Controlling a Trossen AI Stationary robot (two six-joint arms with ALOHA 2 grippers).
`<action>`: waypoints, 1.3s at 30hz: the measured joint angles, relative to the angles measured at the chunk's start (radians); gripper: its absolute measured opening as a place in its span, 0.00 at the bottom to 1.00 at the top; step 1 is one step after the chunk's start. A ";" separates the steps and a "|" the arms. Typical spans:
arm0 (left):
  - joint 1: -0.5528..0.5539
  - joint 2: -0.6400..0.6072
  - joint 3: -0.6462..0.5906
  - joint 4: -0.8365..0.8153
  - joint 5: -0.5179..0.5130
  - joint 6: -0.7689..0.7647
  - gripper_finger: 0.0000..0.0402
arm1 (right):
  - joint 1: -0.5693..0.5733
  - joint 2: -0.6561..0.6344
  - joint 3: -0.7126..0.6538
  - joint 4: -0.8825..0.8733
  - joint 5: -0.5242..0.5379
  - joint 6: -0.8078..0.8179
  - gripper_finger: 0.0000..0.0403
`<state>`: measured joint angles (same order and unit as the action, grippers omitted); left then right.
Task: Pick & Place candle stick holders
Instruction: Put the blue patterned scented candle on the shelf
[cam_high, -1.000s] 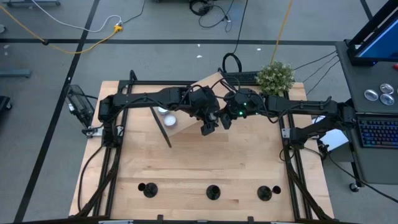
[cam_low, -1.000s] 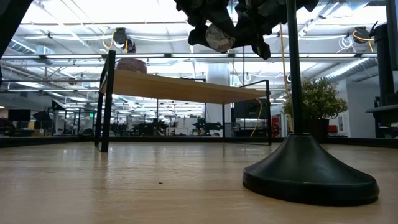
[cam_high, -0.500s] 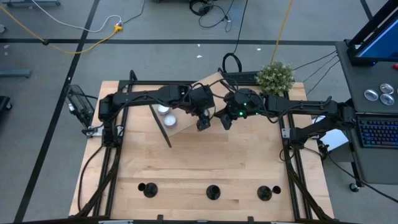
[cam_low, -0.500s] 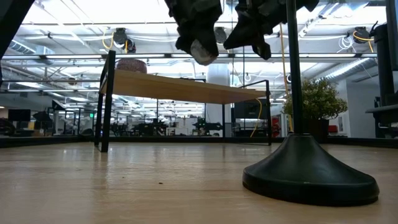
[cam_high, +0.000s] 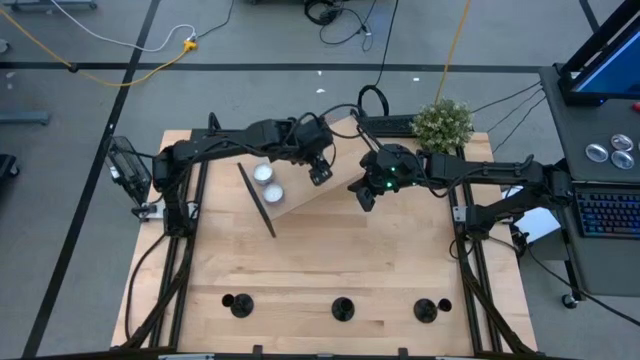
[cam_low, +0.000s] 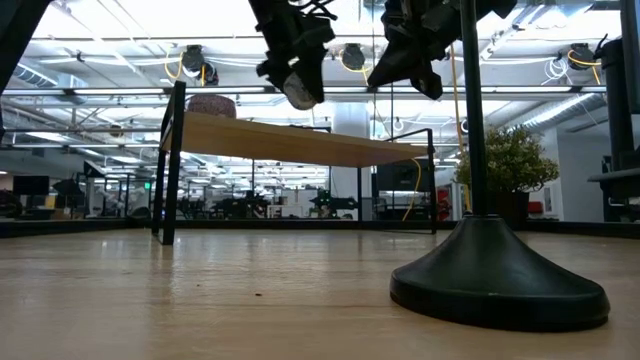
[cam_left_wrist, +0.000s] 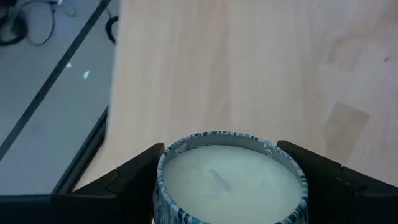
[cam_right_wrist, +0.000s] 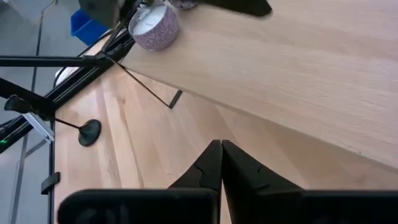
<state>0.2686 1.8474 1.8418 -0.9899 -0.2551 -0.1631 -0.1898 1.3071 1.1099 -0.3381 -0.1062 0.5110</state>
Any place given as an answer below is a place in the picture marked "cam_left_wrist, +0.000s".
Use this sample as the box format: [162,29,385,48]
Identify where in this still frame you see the black coiled floor cable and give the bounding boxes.
[0,0,77,47]

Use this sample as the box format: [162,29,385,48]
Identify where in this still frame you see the black looped floor cable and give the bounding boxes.
[104,14,121,44]

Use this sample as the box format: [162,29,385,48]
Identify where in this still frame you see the candle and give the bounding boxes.
[152,130,310,224]

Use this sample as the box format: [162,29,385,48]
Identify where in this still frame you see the black aluminium table frame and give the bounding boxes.
[51,105,109,196]

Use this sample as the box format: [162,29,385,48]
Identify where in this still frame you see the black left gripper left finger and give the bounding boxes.
[50,142,165,224]

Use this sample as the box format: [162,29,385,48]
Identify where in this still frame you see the wooden riser shelf black legs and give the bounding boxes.
[73,0,398,195]

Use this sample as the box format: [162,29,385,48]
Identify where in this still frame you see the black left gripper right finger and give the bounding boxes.
[276,139,398,224]

